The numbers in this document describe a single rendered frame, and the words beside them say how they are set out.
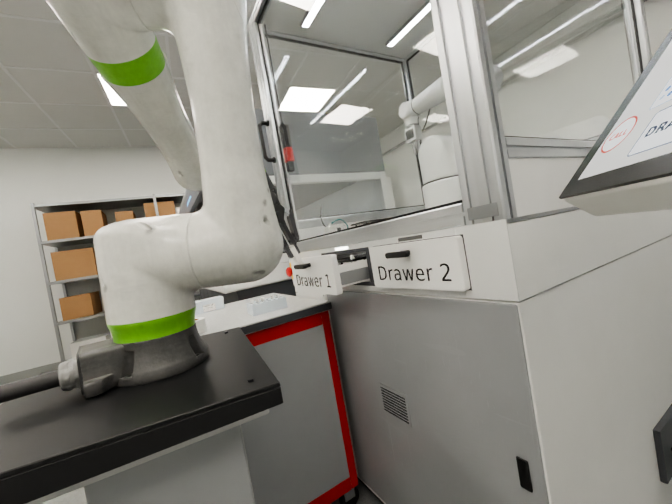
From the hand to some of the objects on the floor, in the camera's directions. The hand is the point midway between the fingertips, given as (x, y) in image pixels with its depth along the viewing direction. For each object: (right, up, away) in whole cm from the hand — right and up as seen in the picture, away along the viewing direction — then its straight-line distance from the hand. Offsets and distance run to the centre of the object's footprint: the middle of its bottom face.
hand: (295, 256), depth 95 cm
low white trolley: (-16, -98, +27) cm, 102 cm away
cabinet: (+73, -82, +27) cm, 113 cm away
